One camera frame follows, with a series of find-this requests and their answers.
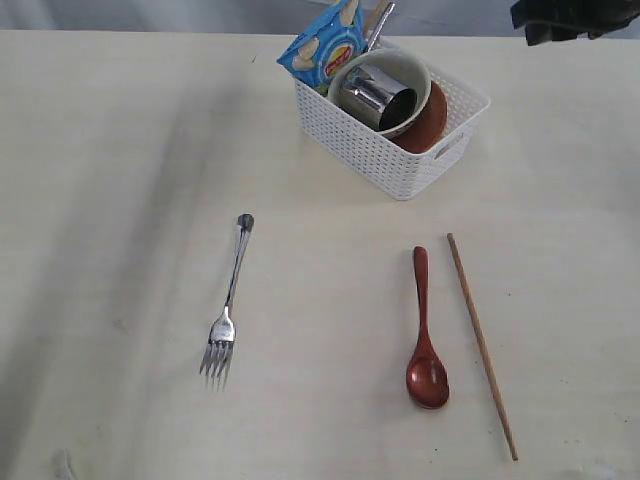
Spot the brown wooden chopstick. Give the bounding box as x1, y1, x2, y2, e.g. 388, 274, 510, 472
446, 232, 519, 462

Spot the silver metal fork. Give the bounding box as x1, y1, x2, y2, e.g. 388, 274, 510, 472
199, 213, 254, 390

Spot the red-brown wooden spoon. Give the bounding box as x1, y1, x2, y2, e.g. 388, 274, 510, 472
405, 246, 450, 410

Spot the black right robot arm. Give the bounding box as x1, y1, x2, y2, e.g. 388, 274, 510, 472
510, 0, 639, 46

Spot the white woven plastic basket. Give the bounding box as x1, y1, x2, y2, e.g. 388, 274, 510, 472
294, 61, 490, 201

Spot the brown wooden plate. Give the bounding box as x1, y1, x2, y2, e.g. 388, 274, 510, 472
392, 81, 448, 154

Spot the shiny steel cup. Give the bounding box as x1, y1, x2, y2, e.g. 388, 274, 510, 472
338, 63, 417, 132

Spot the blue chips snack bag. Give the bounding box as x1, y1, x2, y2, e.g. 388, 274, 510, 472
276, 0, 366, 96

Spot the grey-green ceramic bowl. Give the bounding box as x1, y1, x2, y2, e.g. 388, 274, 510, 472
327, 48, 431, 139

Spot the silver metal utensil handle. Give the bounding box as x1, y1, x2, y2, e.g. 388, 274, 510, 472
364, 1, 396, 52

